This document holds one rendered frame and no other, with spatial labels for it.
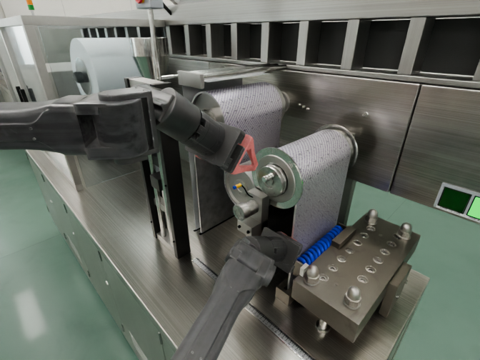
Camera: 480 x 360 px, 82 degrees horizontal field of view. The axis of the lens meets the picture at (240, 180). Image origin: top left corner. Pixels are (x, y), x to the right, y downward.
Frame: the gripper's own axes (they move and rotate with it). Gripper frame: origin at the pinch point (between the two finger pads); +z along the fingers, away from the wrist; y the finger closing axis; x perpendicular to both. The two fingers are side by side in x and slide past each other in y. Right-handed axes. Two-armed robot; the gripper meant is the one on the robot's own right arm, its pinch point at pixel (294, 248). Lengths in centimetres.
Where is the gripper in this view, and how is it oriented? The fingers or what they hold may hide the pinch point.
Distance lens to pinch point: 72.7
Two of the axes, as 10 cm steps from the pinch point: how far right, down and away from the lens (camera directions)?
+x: 3.6, -9.3, -1.0
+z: 6.2, 1.6, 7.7
